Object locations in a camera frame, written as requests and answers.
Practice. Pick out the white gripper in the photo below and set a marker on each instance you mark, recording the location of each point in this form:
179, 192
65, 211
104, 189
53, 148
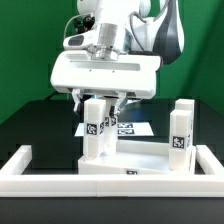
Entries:
132, 76

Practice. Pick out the white desk top tray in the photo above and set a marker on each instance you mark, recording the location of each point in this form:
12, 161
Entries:
141, 158

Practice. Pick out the white U-shaped frame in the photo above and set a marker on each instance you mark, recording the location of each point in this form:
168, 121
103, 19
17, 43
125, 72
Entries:
15, 183

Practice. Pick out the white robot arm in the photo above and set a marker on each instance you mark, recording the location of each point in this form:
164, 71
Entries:
118, 50

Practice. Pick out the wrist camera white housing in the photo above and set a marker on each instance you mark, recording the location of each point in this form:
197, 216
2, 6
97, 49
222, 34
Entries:
79, 42

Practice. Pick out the marker tag sheet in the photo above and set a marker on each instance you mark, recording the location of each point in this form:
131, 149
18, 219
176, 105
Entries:
135, 129

